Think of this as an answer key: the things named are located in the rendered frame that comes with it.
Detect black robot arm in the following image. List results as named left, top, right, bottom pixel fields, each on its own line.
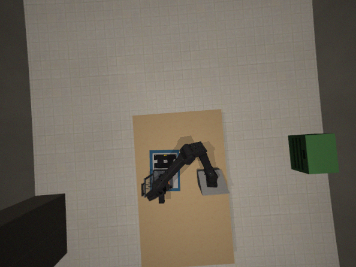
left=147, top=141, right=218, bottom=204

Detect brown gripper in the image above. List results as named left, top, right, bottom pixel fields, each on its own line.
left=164, top=182, right=170, bottom=191

